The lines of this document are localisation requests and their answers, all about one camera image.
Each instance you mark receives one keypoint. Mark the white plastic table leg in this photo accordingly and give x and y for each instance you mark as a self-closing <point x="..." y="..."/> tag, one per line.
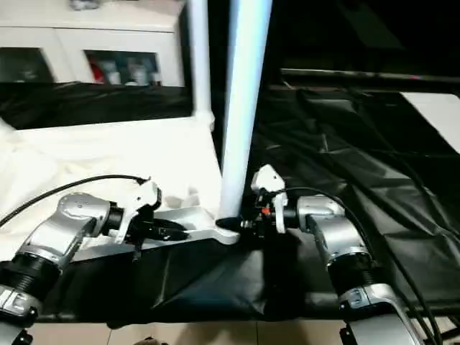
<point x="200" y="57"/>
<point x="244" y="93"/>

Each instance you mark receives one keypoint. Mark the white cabinet with glass doors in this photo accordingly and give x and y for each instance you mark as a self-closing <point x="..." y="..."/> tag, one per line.
<point x="79" y="32"/>

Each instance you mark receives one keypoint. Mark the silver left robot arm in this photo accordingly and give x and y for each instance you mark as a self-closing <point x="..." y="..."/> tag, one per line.
<point x="50" y="244"/>

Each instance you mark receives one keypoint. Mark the black mat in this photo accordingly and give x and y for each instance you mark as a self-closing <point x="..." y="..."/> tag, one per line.
<point x="359" y="165"/>

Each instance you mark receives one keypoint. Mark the red bottle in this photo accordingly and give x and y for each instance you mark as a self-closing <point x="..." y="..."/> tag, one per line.
<point x="95" y="72"/>

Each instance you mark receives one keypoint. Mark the white flat board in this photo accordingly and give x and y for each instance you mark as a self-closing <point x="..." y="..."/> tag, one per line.
<point x="437" y="115"/>

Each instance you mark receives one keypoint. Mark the dark metal rail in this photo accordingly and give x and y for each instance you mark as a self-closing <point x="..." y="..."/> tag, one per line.
<point x="366" y="75"/>

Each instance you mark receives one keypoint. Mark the black box with tan label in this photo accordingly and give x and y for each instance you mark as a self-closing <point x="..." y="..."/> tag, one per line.
<point x="215" y="43"/>

